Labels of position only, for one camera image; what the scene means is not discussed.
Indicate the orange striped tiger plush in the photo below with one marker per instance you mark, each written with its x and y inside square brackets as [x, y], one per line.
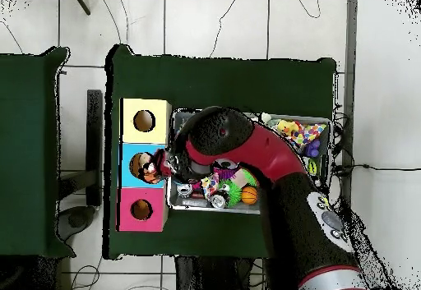
[149, 173]

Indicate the colourful polka dot cloth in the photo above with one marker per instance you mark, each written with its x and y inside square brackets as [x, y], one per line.
[307, 134]
[210, 185]

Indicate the large green spiky ball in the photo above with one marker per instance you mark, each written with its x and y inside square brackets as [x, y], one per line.
[250, 178]

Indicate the yellow plush duck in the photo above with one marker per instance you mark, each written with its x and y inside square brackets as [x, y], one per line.
[286, 128]

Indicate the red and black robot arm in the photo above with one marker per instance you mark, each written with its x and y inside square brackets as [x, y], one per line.
[273, 152]

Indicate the wooden box with three holes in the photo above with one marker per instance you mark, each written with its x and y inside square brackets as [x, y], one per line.
[128, 132]

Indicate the black upright panel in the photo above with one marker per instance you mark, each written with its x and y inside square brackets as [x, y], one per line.
[94, 139]

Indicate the orange basketball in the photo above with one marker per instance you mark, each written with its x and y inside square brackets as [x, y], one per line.
[249, 194]

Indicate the cream yellow cloth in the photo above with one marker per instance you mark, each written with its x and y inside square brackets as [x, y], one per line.
[265, 117]

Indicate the purple building block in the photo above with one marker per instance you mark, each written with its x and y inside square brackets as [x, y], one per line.
[312, 148]

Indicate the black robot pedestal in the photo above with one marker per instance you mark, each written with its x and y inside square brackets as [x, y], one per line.
[210, 277]

